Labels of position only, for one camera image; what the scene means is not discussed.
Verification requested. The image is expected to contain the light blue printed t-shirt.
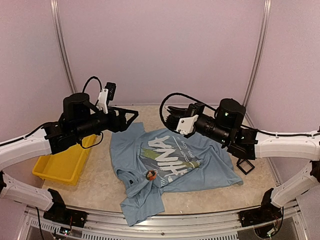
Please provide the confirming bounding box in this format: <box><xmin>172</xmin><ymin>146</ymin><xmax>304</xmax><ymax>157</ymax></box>
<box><xmin>109</xmin><ymin>122</ymin><xmax>243</xmax><ymax>226</ymax></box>

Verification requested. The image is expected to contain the aluminium corner post left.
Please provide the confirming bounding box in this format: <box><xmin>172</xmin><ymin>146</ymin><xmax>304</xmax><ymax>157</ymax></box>
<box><xmin>49</xmin><ymin>0</ymin><xmax>78</xmax><ymax>94</ymax></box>

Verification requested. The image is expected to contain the yellow plastic bin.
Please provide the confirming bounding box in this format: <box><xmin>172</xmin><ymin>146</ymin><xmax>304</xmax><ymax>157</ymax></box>
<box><xmin>32</xmin><ymin>135</ymin><xmax>97</xmax><ymax>186</ymax></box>

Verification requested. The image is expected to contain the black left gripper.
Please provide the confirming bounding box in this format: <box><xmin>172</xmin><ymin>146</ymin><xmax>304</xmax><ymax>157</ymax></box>
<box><xmin>74</xmin><ymin>106</ymin><xmax>139</xmax><ymax>140</ymax></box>

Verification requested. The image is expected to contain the aluminium corner post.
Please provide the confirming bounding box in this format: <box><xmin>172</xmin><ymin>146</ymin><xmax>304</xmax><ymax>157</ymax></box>
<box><xmin>240</xmin><ymin>0</ymin><xmax>272</xmax><ymax>111</ymax></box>
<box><xmin>49</xmin><ymin>0</ymin><xmax>78</xmax><ymax>94</ymax></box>

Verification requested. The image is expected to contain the aluminium corner post right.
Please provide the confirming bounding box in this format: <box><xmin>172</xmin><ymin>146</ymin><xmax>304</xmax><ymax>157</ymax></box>
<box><xmin>240</xmin><ymin>0</ymin><xmax>272</xmax><ymax>111</ymax></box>

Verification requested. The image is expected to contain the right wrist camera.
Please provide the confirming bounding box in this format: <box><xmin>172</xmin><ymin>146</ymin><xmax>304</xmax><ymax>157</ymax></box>
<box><xmin>176</xmin><ymin>114</ymin><xmax>199</xmax><ymax>136</ymax></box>

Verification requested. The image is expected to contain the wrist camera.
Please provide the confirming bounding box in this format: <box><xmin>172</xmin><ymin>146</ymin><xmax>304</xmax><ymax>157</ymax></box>
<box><xmin>176</xmin><ymin>114</ymin><xmax>199</xmax><ymax>136</ymax></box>
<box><xmin>96</xmin><ymin>82</ymin><xmax>117</xmax><ymax>114</ymax></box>

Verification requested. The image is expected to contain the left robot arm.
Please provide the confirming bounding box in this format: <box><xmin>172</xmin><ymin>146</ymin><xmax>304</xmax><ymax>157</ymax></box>
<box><xmin>0</xmin><ymin>92</ymin><xmax>139</xmax><ymax>228</ymax></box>

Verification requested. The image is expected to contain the aluminium table front rail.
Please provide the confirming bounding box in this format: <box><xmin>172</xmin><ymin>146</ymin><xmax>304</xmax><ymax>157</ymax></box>
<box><xmin>14</xmin><ymin>197</ymin><xmax>311</xmax><ymax>240</ymax></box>

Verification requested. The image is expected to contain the black open display case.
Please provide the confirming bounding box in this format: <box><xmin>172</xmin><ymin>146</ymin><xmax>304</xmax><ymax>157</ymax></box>
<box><xmin>236</xmin><ymin>158</ymin><xmax>255</xmax><ymax>175</ymax></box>

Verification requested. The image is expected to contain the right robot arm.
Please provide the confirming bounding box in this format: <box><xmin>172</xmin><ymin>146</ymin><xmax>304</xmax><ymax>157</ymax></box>
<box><xmin>160</xmin><ymin>98</ymin><xmax>320</xmax><ymax>227</ymax></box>

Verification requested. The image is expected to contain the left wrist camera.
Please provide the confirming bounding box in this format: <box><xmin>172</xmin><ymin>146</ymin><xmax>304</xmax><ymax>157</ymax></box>
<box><xmin>96</xmin><ymin>82</ymin><xmax>117</xmax><ymax>114</ymax></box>

